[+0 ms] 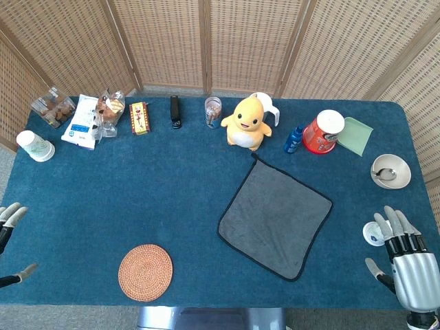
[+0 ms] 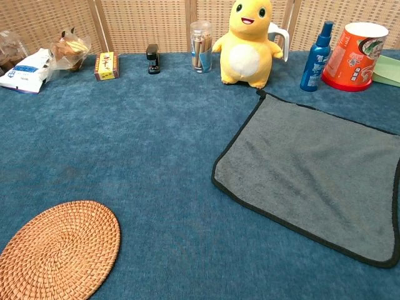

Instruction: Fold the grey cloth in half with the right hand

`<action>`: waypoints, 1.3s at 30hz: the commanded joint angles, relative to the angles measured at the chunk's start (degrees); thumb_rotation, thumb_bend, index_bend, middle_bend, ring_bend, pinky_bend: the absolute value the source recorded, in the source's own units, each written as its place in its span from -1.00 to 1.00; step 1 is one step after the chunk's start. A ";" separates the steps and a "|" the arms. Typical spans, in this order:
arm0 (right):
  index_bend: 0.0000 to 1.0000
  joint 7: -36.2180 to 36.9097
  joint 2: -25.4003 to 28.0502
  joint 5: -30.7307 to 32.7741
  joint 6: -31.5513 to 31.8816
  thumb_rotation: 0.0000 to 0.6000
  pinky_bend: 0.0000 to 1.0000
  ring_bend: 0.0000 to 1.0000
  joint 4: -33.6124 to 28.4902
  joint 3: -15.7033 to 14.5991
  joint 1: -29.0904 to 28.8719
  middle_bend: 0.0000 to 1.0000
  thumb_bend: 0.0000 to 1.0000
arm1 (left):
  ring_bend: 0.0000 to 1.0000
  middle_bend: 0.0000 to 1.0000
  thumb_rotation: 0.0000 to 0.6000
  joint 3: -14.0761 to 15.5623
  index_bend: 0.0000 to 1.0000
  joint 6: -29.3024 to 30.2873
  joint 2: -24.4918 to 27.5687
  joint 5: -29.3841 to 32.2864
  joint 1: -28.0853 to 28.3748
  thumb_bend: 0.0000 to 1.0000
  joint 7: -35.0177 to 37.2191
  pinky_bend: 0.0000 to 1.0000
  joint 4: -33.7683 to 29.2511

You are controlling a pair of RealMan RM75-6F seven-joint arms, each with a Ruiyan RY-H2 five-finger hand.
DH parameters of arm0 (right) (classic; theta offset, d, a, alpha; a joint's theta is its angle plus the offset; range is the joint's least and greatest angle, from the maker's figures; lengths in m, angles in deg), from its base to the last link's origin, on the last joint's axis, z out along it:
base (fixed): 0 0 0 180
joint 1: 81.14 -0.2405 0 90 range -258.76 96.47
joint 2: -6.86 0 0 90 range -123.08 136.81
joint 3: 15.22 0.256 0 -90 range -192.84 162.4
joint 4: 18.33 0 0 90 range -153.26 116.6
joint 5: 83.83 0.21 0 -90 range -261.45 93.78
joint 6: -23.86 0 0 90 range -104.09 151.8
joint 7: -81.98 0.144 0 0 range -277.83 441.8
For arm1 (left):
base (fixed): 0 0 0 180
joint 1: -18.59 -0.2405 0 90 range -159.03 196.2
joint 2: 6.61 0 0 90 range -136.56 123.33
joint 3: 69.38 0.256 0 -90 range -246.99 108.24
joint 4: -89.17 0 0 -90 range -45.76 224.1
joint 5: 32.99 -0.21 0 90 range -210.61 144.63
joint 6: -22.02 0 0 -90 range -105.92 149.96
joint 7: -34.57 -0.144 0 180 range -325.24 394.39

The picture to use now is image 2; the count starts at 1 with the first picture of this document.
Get grey and blue cloth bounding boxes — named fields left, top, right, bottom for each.
left=211, top=89, right=400, bottom=269

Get yellow red small box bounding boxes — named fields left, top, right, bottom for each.
left=94, top=51, right=120, bottom=81

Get clear jar of pencils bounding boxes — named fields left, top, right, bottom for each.
left=189, top=21, right=213, bottom=74

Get black stapler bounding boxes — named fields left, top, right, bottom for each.
left=146, top=43, right=161, bottom=75

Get red instant noodle cup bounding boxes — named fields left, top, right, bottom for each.
left=321, top=22, right=389, bottom=92

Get clear bag of bread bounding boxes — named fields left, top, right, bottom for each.
left=49, top=27, right=92, bottom=73

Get dark blue table cover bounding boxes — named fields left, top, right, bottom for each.
left=0, top=49, right=400, bottom=300

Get white blue snack packet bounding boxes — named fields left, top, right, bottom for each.
left=0, top=48, right=54, bottom=94

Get woven folding screen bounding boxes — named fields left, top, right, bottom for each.
left=0, top=0, right=400, bottom=56

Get white plastic pitcher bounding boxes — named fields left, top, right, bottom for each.
left=267, top=22, right=290, bottom=63

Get blue spray bottle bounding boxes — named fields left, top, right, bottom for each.
left=299, top=21, right=334, bottom=92

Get yellow plush toy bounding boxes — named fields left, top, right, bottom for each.
left=211, top=0, right=284, bottom=90

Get round woven rattan coaster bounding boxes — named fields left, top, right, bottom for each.
left=0, top=200, right=121, bottom=300

